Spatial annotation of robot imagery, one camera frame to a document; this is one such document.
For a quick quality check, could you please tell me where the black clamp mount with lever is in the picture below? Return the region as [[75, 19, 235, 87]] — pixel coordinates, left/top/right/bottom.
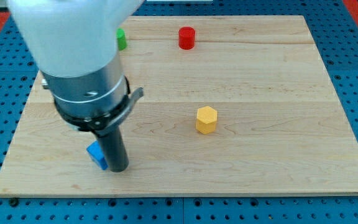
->
[[54, 78, 144, 136]]

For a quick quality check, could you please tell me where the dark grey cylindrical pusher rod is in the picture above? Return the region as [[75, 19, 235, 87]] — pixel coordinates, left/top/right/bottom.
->
[[95, 128, 129, 172]]

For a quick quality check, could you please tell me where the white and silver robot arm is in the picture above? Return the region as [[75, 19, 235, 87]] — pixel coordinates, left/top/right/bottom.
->
[[7, 0, 144, 172]]

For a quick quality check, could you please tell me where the yellow hexagon block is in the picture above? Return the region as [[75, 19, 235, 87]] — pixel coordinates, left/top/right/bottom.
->
[[195, 106, 218, 134]]

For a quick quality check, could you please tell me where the blue cube block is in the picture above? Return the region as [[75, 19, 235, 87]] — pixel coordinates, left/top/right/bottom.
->
[[86, 141, 108, 170]]

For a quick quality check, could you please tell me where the green cylinder block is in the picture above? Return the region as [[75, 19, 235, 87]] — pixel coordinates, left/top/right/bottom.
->
[[116, 28, 127, 50]]

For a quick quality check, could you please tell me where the light wooden board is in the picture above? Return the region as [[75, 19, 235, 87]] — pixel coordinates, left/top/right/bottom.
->
[[0, 16, 358, 198]]

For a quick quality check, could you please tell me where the red cylinder block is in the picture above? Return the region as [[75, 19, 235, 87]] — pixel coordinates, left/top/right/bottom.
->
[[178, 27, 196, 50]]

